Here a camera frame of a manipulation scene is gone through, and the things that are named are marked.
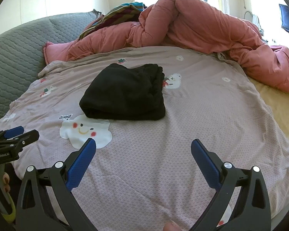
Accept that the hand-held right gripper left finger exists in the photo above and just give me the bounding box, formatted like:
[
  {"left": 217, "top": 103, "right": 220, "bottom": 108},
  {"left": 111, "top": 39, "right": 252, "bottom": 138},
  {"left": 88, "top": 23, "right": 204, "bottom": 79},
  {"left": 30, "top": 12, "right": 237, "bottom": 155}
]
[{"left": 15, "top": 137, "right": 97, "bottom": 231}]

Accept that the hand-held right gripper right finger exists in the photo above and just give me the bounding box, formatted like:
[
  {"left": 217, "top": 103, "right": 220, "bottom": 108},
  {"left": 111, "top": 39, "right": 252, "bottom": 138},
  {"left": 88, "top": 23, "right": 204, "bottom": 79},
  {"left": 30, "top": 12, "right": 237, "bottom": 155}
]
[{"left": 190, "top": 138, "right": 272, "bottom": 231}]

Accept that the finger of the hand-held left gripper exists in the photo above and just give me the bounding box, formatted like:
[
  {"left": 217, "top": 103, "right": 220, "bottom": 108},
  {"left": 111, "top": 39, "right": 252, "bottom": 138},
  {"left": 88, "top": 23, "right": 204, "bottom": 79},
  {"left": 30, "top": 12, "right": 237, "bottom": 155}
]
[
  {"left": 0, "top": 129, "right": 40, "bottom": 150},
  {"left": 0, "top": 125, "right": 25, "bottom": 142}
]

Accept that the black t-shirt orange print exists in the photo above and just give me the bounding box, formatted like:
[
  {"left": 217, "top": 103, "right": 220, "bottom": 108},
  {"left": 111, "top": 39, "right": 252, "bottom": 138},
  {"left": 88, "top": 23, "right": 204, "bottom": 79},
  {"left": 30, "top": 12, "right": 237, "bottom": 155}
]
[{"left": 79, "top": 63, "right": 166, "bottom": 121}]

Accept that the person's left forearm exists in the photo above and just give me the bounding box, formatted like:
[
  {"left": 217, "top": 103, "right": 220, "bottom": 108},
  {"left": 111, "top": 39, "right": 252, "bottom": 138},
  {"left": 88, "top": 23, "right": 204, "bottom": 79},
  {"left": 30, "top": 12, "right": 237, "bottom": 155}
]
[{"left": 1, "top": 196, "right": 16, "bottom": 225}]

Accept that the person's left hand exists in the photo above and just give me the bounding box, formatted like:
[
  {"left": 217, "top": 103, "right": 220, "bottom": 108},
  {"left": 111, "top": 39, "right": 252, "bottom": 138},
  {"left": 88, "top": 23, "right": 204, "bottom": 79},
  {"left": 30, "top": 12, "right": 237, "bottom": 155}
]
[{"left": 2, "top": 172, "right": 12, "bottom": 193}]

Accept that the person's right hand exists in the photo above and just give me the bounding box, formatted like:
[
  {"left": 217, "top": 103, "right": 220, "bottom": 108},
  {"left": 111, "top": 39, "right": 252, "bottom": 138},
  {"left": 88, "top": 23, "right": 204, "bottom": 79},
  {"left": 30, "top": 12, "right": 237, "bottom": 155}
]
[{"left": 163, "top": 220, "right": 184, "bottom": 231}]

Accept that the mauve printed blanket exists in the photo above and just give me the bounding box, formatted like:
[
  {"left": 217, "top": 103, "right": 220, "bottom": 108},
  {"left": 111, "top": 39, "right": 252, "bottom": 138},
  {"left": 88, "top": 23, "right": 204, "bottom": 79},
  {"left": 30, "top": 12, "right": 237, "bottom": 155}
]
[{"left": 0, "top": 46, "right": 289, "bottom": 231}]

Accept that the grey quilted headboard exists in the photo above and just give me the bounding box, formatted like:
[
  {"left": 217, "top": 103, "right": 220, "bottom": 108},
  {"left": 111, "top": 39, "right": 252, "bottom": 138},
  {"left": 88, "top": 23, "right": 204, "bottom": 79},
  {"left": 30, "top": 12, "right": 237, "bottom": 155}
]
[{"left": 0, "top": 12, "right": 104, "bottom": 135}]

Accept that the pale yellow bed sheet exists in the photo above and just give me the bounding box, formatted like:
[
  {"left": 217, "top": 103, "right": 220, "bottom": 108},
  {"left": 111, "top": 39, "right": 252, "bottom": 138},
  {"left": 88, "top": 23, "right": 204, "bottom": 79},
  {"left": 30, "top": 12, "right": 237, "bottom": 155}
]
[{"left": 249, "top": 77, "right": 289, "bottom": 150}]

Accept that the pink duvet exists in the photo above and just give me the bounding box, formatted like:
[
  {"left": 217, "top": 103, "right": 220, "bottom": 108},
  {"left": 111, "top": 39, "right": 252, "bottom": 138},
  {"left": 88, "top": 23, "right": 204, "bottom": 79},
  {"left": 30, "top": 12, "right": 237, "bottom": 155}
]
[{"left": 43, "top": 0, "right": 289, "bottom": 93}]

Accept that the striped cloth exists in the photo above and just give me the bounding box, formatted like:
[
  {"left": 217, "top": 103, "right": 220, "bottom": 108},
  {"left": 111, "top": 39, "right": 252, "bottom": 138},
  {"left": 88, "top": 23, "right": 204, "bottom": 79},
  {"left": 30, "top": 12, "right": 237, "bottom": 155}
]
[{"left": 78, "top": 2, "right": 147, "bottom": 40}]

